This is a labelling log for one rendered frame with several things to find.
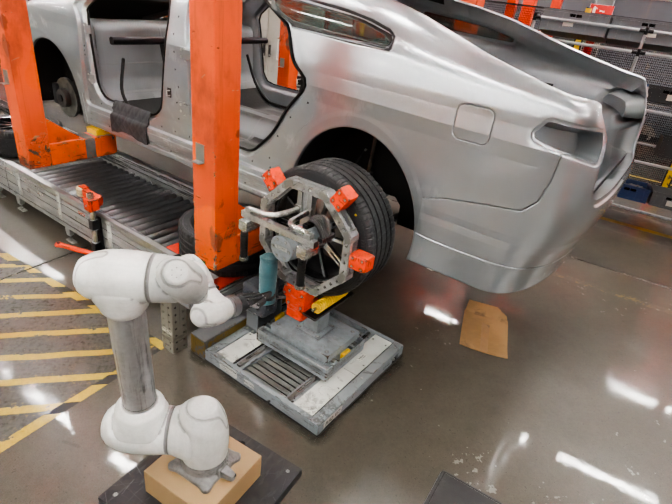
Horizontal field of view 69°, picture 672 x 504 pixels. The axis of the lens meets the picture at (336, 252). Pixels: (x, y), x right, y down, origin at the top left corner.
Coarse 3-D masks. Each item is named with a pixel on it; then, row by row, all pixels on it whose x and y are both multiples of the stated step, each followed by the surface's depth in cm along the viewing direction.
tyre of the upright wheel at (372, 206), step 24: (312, 168) 224; (336, 168) 226; (360, 168) 233; (360, 192) 220; (384, 192) 232; (360, 216) 216; (384, 216) 226; (360, 240) 221; (384, 240) 228; (288, 264) 254; (384, 264) 242; (336, 288) 239
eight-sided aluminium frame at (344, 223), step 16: (272, 192) 232; (304, 192) 220; (320, 192) 214; (272, 208) 242; (336, 224) 215; (352, 224) 216; (352, 240) 214; (288, 272) 248; (352, 272) 225; (320, 288) 234
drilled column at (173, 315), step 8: (160, 304) 266; (168, 304) 261; (176, 304) 263; (168, 312) 264; (176, 312) 265; (184, 312) 270; (168, 320) 267; (176, 320) 267; (184, 320) 272; (168, 328) 269; (176, 328) 272; (184, 328) 275; (168, 336) 272; (176, 336) 275; (184, 336) 277; (168, 344) 275; (176, 344) 274; (176, 352) 277
